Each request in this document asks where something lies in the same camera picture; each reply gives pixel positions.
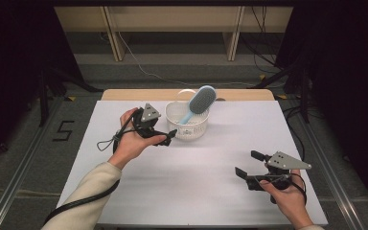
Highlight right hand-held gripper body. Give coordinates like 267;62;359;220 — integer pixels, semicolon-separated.
245;150;313;193

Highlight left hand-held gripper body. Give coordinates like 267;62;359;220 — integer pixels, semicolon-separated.
132;103;163;140

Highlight white slotted plastic basket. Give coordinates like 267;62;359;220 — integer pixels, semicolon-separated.
165;88;211;141

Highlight light blue hairbrush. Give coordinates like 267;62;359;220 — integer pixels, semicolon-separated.
179;84;218;126

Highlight person's left hand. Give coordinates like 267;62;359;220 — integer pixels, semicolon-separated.
107;107;168;171

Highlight person's right hand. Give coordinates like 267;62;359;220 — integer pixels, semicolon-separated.
258;169;307;222

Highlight white table mat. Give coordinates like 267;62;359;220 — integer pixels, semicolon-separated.
57;100;329;226

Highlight black tripod stand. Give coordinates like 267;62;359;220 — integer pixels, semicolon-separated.
248;58;311;125
37;65;104;128

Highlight beige wooden bench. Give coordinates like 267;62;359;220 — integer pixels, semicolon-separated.
54;6;294;62

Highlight black curtain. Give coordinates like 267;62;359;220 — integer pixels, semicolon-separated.
0;0;84;164
274;0;368;221

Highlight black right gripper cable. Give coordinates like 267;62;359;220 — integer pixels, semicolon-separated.
255;173;308;205

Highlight black floor cable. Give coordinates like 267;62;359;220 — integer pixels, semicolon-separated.
283;104;307;161

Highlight white floor cable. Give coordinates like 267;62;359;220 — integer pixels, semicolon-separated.
117;31;257;88

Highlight aluminium floor rail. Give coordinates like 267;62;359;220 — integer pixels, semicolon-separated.
0;95;65;230
276;95;367;230

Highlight black hanging cables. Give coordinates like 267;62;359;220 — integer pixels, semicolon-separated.
239;6;289;75

